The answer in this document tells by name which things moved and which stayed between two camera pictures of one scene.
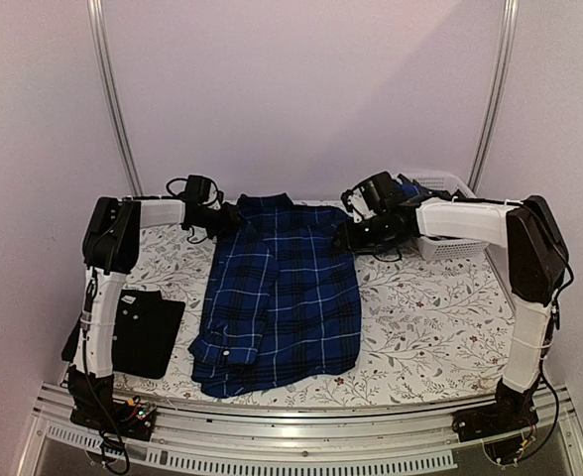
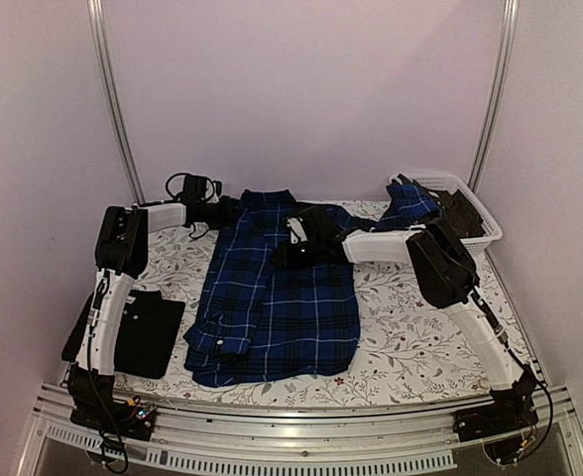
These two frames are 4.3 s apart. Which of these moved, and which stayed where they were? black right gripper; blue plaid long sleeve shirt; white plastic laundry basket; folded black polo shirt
Moved: black right gripper
Stayed: blue plaid long sleeve shirt; white plastic laundry basket; folded black polo shirt
